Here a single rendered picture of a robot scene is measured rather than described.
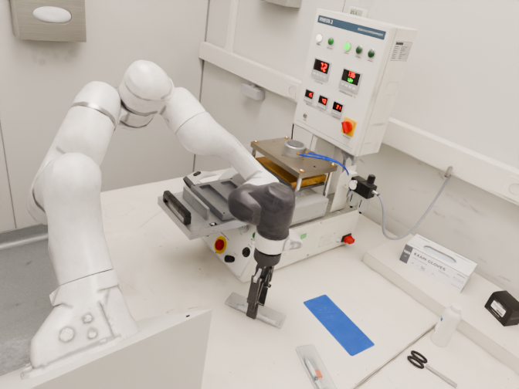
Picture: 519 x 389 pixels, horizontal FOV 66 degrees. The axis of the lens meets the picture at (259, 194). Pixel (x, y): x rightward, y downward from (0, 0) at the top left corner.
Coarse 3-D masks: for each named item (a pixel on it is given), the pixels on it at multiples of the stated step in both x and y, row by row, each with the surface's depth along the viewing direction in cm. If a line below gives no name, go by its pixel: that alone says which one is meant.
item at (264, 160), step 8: (256, 160) 146; (264, 160) 146; (272, 168) 141; (280, 168) 142; (280, 176) 137; (288, 176) 137; (312, 176) 140; (320, 176) 141; (304, 184) 138; (312, 184) 141; (320, 184) 143
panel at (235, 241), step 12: (252, 228) 134; (204, 240) 148; (216, 240) 144; (228, 240) 140; (240, 240) 136; (252, 240) 133; (216, 252) 142; (228, 252) 139; (240, 252) 135; (252, 252) 132; (228, 264) 138; (240, 264) 134; (240, 276) 133
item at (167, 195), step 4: (164, 192) 125; (168, 192) 125; (164, 196) 126; (168, 196) 123; (172, 196) 123; (164, 200) 126; (168, 200) 123; (172, 200) 121; (176, 200) 121; (172, 204) 122; (176, 204) 120; (180, 204) 120; (176, 208) 120; (180, 208) 118; (184, 208) 118; (180, 212) 118; (184, 212) 117; (188, 212) 117; (184, 216) 117; (188, 216) 117; (184, 220) 117; (188, 220) 117; (184, 224) 118; (188, 224) 118
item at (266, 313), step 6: (234, 294) 124; (228, 300) 121; (234, 300) 122; (240, 300) 122; (240, 306) 120; (246, 306) 120; (264, 306) 122; (258, 312) 119; (264, 312) 120; (270, 312) 120; (276, 312) 120; (264, 318) 118; (270, 318) 118; (276, 318) 118; (282, 318) 119; (276, 324) 116
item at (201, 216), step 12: (180, 192) 134; (192, 192) 127; (168, 204) 126; (192, 204) 126; (204, 204) 122; (168, 216) 125; (180, 216) 121; (192, 216) 122; (204, 216) 122; (216, 216) 125; (180, 228) 120; (192, 228) 117; (204, 228) 118; (216, 228) 121; (228, 228) 124
